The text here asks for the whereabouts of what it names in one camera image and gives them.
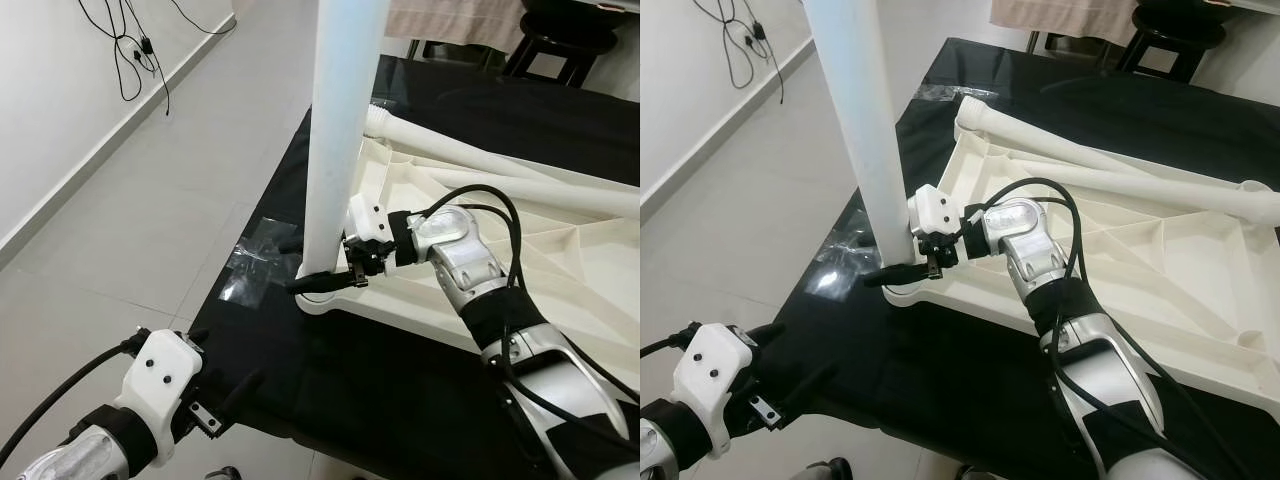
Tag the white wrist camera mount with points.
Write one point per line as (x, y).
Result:
(715, 365)
(365, 215)
(160, 375)
(935, 208)

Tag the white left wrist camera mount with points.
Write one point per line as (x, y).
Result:
(715, 365)
(160, 375)

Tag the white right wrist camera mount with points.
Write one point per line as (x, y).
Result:
(365, 215)
(935, 208)

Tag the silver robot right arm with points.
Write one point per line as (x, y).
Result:
(470, 265)
(1030, 250)

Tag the grey robot foot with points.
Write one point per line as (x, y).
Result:
(222, 473)
(825, 470)
(975, 472)

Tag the white plastic children table top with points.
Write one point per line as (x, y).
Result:
(1170, 300)
(560, 270)

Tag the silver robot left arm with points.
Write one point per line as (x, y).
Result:
(80, 455)
(670, 450)

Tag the black round stool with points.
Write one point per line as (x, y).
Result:
(1175, 35)
(560, 42)

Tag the black tablecloth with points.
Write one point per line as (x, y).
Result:
(920, 390)
(330, 380)

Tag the beige cloth covered table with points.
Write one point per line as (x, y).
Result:
(1060, 20)
(450, 25)

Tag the grey robot left foot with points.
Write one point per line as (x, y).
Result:
(825, 470)
(222, 473)

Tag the small clear plastic bag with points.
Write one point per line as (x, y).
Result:
(950, 93)

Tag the crumpled clear plastic film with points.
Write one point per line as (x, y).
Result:
(835, 280)
(250, 285)

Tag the grey robot right foot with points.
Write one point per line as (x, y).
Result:
(975, 472)

